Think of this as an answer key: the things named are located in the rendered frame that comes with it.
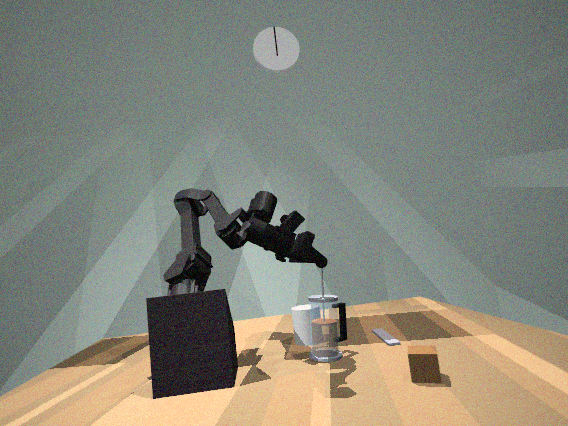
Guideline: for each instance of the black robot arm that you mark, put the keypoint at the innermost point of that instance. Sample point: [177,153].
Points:
[192,267]

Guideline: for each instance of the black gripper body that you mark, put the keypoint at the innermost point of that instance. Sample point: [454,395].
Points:
[283,246]

